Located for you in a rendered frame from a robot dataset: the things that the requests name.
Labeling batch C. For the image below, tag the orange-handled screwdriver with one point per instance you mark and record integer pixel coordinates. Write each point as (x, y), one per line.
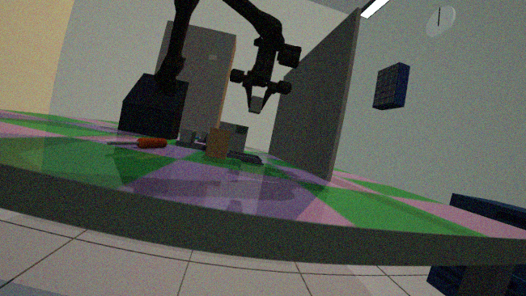
(144, 143)

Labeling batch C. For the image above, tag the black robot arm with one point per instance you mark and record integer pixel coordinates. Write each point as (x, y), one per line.
(269, 41)

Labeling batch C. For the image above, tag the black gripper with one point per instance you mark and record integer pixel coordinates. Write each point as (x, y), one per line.
(262, 73)

